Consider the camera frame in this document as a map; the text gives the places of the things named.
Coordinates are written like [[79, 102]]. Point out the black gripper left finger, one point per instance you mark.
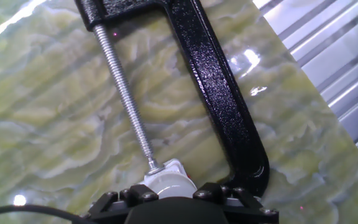
[[117, 202]]

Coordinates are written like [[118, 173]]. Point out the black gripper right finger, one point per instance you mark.
[[244, 205]]

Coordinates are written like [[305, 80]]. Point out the green marble pattern mat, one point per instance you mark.
[[57, 109]]

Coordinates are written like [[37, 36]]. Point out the black C-clamp with steel screw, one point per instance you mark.
[[216, 87]]

